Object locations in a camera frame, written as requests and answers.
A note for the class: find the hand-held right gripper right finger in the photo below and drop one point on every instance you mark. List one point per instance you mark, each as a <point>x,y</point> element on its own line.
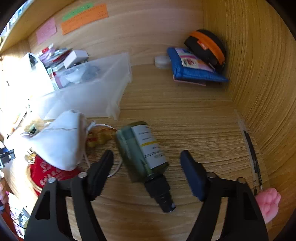
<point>192,176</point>

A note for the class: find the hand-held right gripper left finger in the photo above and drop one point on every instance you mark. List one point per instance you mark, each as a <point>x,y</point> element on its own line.
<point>106,163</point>

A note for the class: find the green glass bottle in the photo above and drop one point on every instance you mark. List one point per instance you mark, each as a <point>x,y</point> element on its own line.
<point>136,157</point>

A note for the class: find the translucent plastic storage bin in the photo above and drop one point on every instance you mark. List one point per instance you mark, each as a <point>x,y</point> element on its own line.
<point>92,97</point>

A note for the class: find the yellow bead charm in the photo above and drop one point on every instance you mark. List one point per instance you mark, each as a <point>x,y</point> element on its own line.
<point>99,138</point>

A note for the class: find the clear black pen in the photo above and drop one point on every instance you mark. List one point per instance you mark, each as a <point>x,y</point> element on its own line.
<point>252,150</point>

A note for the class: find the pink paw toy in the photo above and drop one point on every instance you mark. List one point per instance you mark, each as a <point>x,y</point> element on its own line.
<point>268,204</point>

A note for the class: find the blue quilted pouch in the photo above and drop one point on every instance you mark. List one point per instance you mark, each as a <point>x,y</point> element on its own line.
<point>185,73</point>

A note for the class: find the white cardboard box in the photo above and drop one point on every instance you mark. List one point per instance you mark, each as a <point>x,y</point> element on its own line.
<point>75,58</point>

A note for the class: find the small white plastic case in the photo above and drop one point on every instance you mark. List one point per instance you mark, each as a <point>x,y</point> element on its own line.
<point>161,62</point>

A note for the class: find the stack of booklets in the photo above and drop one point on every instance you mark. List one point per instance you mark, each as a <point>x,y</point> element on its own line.
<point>57,58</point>

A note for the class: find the black orange zipper pouch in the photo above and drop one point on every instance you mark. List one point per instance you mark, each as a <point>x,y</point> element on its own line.
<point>198,49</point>

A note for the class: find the pink paper note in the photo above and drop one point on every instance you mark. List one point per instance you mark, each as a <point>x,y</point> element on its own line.
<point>46,31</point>

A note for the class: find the orange paper note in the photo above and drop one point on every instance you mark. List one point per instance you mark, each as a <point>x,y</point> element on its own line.
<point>85,19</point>

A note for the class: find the green paper note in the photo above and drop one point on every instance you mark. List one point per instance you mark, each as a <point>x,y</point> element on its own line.
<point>76,11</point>

